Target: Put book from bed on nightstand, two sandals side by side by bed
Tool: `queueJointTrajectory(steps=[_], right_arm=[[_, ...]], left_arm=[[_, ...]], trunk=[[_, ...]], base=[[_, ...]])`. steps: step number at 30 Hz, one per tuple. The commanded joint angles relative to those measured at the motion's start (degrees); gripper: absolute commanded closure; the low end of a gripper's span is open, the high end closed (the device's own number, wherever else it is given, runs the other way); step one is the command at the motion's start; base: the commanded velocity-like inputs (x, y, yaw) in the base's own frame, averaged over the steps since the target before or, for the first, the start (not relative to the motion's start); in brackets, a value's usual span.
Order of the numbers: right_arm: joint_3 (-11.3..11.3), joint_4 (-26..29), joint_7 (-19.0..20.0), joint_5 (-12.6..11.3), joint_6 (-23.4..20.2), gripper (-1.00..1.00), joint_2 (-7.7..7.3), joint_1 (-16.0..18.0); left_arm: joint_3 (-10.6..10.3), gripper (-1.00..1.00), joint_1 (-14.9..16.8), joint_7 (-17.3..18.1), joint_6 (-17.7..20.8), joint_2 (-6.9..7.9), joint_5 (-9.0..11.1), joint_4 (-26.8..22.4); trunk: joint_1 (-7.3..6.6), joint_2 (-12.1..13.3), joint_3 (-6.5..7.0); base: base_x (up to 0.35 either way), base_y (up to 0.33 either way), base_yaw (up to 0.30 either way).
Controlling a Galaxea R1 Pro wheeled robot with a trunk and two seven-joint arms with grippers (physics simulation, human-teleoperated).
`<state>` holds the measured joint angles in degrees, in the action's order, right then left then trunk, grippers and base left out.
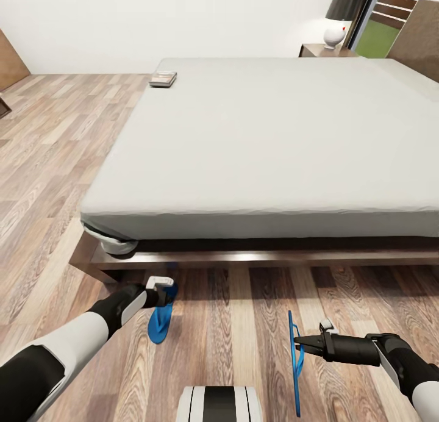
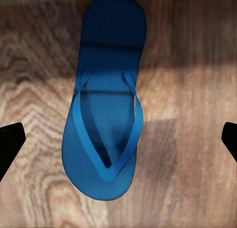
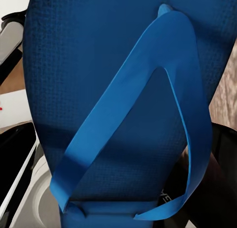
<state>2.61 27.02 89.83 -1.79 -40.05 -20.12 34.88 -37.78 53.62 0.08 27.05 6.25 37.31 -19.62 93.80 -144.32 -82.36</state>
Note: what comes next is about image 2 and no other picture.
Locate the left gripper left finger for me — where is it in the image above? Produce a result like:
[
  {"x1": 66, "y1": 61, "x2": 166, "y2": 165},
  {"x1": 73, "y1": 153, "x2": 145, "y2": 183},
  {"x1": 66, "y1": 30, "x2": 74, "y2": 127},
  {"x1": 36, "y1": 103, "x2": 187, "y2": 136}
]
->
[{"x1": 0, "y1": 122, "x2": 26, "y2": 181}]

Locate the sandal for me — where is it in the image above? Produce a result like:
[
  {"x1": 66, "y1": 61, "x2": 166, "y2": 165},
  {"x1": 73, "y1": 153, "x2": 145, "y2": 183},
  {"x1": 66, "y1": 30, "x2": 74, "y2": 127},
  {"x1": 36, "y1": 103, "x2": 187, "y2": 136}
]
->
[{"x1": 62, "y1": 0, "x2": 147, "y2": 201}]

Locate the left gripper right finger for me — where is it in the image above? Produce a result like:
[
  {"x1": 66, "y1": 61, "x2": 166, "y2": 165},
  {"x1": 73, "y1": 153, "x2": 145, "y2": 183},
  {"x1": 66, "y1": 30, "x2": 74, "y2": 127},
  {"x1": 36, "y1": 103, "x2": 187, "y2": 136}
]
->
[{"x1": 221, "y1": 122, "x2": 237, "y2": 162}]

